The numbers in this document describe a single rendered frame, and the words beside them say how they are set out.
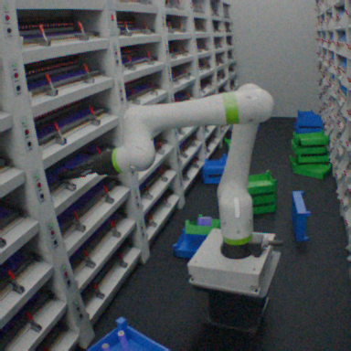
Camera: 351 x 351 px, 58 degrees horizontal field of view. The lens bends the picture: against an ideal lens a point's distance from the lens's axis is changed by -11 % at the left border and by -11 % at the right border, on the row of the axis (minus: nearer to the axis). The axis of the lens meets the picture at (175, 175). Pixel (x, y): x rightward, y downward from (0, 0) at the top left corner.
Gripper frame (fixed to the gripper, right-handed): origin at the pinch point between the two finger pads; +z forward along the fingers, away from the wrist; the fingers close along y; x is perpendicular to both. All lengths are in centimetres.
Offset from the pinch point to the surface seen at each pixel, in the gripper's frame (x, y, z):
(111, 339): -34, -53, -36
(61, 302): -44, -26, 9
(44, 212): -6.4, -21.4, -1.5
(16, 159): 15.3, -25.7, -4.2
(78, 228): -24.1, -0.8, 6.2
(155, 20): 60, 115, -14
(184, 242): -77, 71, -2
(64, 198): -7.4, -7.7, -0.5
